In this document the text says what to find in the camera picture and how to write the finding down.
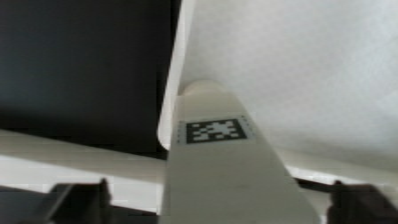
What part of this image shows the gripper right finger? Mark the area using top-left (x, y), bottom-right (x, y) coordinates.
top-left (327, 181), bottom-right (398, 224)

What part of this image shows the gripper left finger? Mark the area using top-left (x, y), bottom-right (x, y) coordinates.
top-left (29, 179), bottom-right (112, 224)

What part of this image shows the white desk top tray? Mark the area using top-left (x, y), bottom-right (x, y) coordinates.
top-left (164, 0), bottom-right (398, 173)

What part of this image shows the white front rail barrier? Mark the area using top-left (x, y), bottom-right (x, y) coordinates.
top-left (0, 130), bottom-right (165, 213)

